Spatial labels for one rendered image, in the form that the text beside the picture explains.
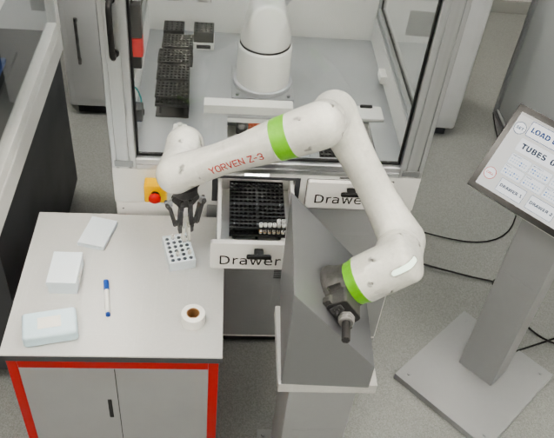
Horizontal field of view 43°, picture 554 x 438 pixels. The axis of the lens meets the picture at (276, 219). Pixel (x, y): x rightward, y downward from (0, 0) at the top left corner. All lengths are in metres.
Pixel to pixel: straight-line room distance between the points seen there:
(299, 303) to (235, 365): 1.26
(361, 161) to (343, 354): 0.51
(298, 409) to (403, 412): 0.83
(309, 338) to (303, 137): 0.51
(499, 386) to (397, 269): 1.38
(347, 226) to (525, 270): 0.64
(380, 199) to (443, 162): 2.21
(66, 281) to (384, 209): 0.96
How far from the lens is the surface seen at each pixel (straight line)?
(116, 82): 2.16
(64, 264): 2.25
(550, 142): 2.42
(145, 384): 2.21
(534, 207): 2.39
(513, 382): 3.15
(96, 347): 2.11
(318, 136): 1.74
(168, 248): 2.30
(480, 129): 4.48
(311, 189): 2.38
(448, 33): 2.13
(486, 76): 5.01
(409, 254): 1.82
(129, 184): 2.40
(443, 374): 3.07
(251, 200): 2.31
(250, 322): 2.91
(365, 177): 1.93
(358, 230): 2.56
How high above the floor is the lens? 2.45
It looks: 43 degrees down
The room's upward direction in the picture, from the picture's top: 6 degrees clockwise
